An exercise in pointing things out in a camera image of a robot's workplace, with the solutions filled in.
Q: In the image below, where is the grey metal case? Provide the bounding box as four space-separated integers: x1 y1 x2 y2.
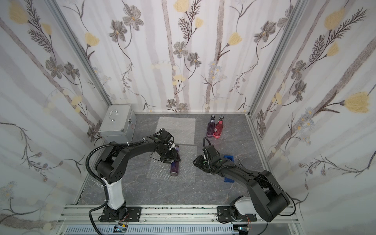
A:
99 104 137 144

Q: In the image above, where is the pink red bottle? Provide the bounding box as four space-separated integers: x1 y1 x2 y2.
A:
213 116 224 139

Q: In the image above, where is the bubble wrap sheet stack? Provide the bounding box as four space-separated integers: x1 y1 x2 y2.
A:
156 117 196 145

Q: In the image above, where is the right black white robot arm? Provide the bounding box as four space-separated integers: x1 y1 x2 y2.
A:
193 137 290 222

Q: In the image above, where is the single bubble wrap sheet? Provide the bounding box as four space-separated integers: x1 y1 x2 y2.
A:
147 145 197 183

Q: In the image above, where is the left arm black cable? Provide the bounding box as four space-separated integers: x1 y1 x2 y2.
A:
85 140 146 235

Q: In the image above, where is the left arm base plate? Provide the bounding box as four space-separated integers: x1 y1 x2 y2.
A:
99 206 142 222

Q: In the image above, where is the dark purple bottle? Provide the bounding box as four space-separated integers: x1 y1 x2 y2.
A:
206 115 216 138

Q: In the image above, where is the blue tape dispenser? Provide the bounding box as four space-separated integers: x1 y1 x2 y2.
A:
222 155 236 183

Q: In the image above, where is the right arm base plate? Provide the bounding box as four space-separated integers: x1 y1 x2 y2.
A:
216 206 257 223

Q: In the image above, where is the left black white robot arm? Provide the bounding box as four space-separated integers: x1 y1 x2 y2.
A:
95 128 180 222

